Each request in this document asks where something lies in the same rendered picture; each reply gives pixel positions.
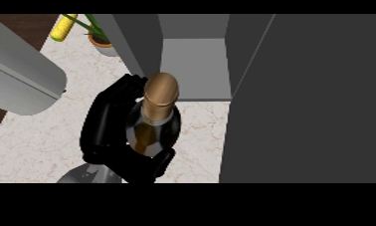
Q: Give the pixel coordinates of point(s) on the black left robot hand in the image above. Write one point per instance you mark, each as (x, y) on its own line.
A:
(101, 123)

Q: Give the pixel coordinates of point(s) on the dark wine bottle gold foil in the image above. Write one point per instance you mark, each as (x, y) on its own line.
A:
(159, 97)

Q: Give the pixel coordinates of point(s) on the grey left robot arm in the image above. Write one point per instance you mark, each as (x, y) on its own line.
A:
(90, 175)

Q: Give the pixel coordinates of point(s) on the grey cabinet body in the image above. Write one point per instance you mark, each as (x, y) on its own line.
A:
(193, 64)

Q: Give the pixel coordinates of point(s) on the dark grey cabinet door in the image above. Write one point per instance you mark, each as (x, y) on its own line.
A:
(302, 104)

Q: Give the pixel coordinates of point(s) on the pale grey rounded appliance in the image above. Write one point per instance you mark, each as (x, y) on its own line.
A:
(23, 80)

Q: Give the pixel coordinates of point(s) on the potted green plant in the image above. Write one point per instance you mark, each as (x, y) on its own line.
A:
(101, 42)

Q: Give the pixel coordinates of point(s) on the yellow corn cob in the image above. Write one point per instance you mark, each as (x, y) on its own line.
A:
(62, 29)

